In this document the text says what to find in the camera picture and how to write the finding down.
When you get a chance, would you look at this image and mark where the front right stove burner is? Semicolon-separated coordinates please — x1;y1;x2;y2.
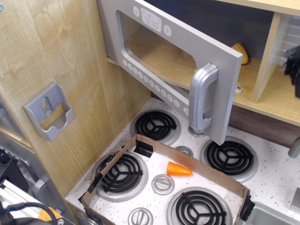
166;187;233;225

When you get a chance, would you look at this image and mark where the black cable bottom left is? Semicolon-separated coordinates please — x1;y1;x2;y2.
0;202;58;225

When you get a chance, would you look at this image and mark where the silver knob small middle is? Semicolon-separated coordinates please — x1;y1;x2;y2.
175;146;194;157

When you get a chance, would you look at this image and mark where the yellow toy corn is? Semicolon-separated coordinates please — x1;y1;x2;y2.
232;43;249;65

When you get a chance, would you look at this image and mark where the silver knob back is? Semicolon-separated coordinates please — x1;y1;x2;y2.
188;126;206;137

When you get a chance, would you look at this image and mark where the silver knob front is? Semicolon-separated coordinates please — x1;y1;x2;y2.
128;208;154;225

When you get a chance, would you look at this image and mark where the orange toy at bottom left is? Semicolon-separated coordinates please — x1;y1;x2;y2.
38;207;61;222

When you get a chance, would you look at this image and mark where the silver knob centre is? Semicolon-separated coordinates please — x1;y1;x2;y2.
151;174;175;195

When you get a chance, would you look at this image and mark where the front left stove burner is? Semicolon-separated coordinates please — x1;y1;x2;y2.
97;152;149;203

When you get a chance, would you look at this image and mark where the back left stove burner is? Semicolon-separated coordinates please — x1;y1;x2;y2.
130;110;181;146

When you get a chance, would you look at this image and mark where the back right stove burner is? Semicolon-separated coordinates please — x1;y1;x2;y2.
199;136;258;183

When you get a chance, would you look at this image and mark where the grey faucet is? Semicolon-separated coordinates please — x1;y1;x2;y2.
288;137;300;158

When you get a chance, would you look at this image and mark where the brown cardboard barrier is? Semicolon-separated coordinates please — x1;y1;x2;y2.
80;135;254;225

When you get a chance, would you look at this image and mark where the orange toy carrot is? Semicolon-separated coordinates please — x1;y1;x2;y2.
166;162;193;176

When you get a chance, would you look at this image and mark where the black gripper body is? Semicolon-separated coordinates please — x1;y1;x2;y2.
283;45;300;98

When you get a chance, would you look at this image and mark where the silver sink basin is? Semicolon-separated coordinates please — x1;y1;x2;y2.
245;202;300;225

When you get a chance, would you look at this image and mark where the grey oven door handle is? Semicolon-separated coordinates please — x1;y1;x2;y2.
32;178;62;210

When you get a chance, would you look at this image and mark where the white door latch clip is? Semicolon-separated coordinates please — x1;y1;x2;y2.
235;86;243;93

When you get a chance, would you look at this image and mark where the stove burner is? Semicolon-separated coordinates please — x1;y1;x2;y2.
97;152;149;203
199;136;258;183
166;187;233;225
130;110;181;146

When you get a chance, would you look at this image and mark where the grey wall phone holder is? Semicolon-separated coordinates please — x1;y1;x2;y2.
22;82;76;141

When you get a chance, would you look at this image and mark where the silver toy microwave door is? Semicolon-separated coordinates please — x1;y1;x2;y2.
97;0;243;145

